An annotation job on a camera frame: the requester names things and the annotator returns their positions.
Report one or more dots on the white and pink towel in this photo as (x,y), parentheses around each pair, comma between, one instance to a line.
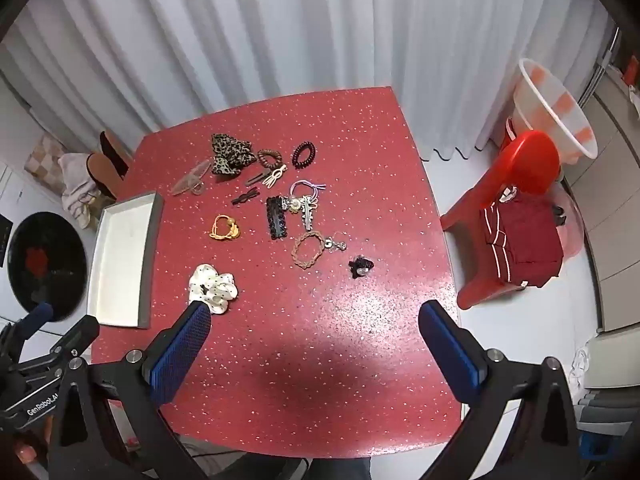
(75,185)

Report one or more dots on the white shallow tray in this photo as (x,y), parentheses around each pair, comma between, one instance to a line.
(122,260)

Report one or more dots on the checkered cushion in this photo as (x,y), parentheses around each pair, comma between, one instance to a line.
(42,155)

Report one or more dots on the dark red clothing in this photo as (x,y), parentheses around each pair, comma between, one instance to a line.
(525,240)

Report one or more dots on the white dotted scrunchie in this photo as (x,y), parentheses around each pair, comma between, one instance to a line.
(212,285)

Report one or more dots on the white plastic box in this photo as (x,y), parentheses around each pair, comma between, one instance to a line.
(612,360)

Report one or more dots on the black rhinestone hair clip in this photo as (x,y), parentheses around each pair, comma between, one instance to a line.
(272,217)

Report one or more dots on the red plastic chair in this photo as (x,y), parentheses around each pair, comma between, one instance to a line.
(530,160)

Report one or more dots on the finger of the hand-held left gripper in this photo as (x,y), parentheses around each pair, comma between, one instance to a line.
(80,332)
(37,316)

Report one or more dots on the cream hair clip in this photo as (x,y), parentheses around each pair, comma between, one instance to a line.
(275,176)

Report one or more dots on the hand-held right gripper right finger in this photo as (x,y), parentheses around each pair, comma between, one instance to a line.
(450,350)

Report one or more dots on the white curtain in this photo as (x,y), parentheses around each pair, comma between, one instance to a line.
(300,35)

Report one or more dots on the silver leaf hair clip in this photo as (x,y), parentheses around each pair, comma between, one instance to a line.
(306,216)

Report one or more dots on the person's left hand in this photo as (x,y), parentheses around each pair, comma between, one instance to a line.
(22,454)

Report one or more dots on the grey cabinet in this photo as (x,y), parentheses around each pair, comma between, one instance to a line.
(610,210)

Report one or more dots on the white washing machine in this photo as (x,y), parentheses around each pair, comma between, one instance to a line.
(45,260)

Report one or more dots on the person's dark trousers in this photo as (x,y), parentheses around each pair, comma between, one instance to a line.
(340,467)

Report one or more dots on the leopard print hair clip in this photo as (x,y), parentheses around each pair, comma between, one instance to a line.
(230,155)

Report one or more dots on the clear hair clip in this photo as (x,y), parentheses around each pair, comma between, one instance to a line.
(192,177)

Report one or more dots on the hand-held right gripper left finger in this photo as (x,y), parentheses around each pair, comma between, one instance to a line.
(180,350)

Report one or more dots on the white and orange basket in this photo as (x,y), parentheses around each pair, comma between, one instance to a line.
(550,105)

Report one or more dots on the black bow hair clip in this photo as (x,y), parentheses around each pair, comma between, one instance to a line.
(245,196)

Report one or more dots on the dark brown hair clip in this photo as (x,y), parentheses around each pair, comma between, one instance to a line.
(255,177)

